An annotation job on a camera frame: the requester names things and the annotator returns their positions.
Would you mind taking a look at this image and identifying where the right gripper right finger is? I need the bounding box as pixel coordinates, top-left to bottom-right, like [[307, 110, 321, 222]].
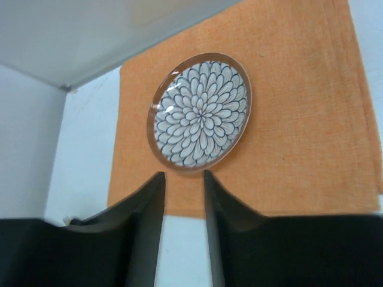
[[204, 170, 382, 286]]

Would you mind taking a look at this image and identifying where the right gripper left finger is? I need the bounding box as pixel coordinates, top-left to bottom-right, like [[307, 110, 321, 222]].
[[1, 172, 166, 286]]

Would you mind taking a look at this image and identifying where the orange cloth napkin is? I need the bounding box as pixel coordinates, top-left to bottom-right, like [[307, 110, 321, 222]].
[[108, 1, 382, 217]]

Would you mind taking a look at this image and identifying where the floral patterned ceramic plate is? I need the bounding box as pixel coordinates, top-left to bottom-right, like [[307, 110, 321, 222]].
[[147, 53, 253, 173]]

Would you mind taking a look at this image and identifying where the gold fork dark handle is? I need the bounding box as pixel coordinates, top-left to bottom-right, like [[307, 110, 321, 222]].
[[63, 217, 72, 225]]

